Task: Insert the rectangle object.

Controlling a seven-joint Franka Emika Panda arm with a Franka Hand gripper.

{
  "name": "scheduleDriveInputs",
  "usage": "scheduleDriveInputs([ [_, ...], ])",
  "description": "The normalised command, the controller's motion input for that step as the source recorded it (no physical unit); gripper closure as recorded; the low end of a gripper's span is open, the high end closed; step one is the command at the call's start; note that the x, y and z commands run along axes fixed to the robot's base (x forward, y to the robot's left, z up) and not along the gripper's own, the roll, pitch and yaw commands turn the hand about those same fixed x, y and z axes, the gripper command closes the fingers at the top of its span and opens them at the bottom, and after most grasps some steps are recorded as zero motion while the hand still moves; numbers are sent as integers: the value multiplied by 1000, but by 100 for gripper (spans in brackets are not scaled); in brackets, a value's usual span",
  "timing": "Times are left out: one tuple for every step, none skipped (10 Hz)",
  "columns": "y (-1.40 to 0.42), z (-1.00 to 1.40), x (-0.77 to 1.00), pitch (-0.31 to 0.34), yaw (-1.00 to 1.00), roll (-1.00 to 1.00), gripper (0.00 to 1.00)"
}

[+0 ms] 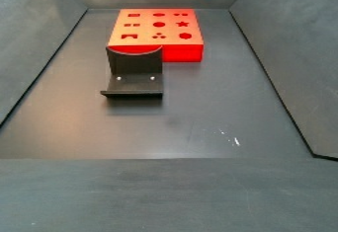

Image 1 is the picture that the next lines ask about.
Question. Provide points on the red shape sorter block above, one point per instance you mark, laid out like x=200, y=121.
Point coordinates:
x=142, y=29

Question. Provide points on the black curved holder bracket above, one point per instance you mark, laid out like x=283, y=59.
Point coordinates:
x=136, y=73

